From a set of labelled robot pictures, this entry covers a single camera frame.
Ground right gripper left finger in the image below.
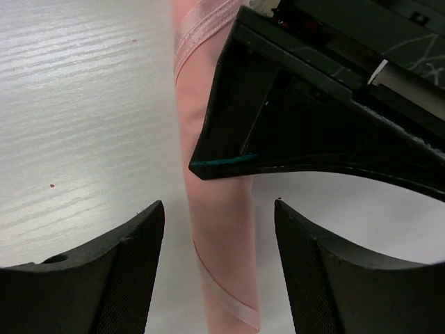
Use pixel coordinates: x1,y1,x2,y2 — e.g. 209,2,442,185
1,200,165,334

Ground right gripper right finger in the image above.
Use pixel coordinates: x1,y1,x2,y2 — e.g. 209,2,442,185
274,200,444,334

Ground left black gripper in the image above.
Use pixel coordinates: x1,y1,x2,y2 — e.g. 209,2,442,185
243,1,444,153

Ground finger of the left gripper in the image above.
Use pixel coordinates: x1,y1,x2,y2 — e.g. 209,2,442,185
189,3,444,200

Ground pink satin napkin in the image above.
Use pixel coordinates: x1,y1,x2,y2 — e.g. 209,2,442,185
172,1,261,333

